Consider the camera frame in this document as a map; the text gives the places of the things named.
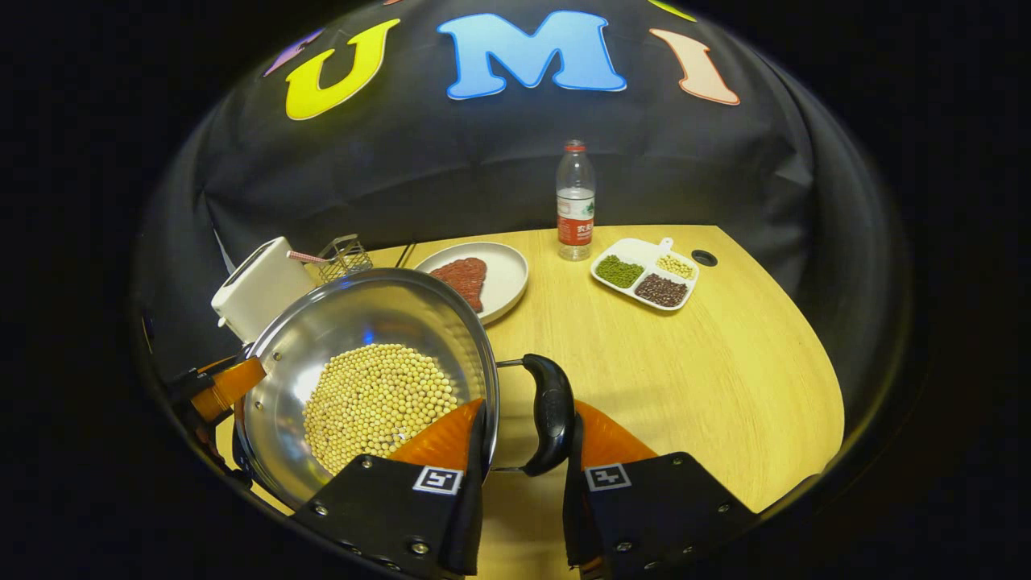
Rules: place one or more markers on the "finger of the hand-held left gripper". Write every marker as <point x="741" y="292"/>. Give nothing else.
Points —
<point x="229" y="387"/>

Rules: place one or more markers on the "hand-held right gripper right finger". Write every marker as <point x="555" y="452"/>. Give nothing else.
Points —
<point x="573" y="499"/>

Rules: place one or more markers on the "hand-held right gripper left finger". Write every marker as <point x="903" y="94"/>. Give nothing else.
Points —
<point x="477" y="451"/>

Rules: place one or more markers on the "white appliance box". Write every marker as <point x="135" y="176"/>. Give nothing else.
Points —
<point x="262" y="286"/>

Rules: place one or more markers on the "pile of yellow soybeans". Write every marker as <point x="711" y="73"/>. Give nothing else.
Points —
<point x="374" y="403"/>

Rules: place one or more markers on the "pink striped straw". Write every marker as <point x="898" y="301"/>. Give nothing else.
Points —
<point x="306" y="257"/>

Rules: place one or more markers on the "red meat slices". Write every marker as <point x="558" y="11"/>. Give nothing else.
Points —
<point x="463" y="278"/>

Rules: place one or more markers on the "white round plate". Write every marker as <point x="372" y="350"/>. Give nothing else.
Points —
<point x="506" y="278"/>

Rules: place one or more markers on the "dark red beans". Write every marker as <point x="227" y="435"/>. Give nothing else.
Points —
<point x="661" y="290"/>

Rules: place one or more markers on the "green mung beans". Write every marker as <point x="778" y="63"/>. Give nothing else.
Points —
<point x="619" y="271"/>

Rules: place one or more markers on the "pale small beans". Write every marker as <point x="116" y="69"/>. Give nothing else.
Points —
<point x="676" y="267"/>

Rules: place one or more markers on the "white divided dish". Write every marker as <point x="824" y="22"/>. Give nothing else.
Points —
<point x="636" y="248"/>

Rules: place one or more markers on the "clear water bottle red label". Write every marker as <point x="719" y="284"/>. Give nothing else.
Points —
<point x="575" y="201"/>

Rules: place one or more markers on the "black backdrop cloth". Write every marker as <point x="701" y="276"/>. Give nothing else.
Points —
<point x="451" y="177"/>

